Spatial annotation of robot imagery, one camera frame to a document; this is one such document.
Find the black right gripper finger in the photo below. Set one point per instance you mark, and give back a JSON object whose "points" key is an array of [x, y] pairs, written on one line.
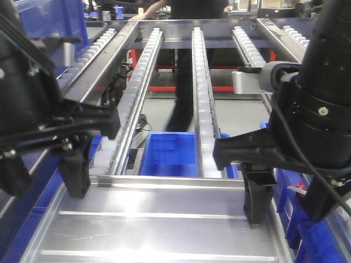
{"points": [[318, 202], [259, 182]]}

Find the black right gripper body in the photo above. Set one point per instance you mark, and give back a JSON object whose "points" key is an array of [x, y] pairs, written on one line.
{"points": [[259, 147]]}

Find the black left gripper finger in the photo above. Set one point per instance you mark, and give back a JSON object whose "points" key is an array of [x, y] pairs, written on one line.
{"points": [[74, 165], [15, 177]]}

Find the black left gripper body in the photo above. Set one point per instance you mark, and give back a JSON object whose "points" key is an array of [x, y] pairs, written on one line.
{"points": [[69, 120]]}

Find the ribbed silver tray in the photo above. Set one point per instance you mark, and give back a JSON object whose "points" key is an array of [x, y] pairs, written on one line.
{"points": [[156, 219]]}

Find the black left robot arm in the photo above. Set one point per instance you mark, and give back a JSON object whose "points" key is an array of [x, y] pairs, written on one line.
{"points": [[29, 90]]}

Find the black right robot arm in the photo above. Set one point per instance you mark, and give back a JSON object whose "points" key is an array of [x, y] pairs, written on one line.
{"points": [[309, 125]]}

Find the blue bin lower right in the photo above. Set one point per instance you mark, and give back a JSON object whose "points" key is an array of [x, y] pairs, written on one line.
{"points": [[327, 240]]}

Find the person in black clothes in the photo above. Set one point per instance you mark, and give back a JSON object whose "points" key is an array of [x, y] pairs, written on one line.
{"points": [[183, 110]]}

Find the blue bin lower left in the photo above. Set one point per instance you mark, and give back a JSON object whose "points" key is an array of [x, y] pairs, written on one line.
{"points": [[170, 154]]}

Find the large blue bin right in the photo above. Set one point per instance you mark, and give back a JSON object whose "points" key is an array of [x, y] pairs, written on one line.
{"points": [[56, 18]]}

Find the white roller rail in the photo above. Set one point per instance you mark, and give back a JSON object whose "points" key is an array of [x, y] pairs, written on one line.
{"points": [[247, 50], [206, 130], [300, 39], [112, 155]]}

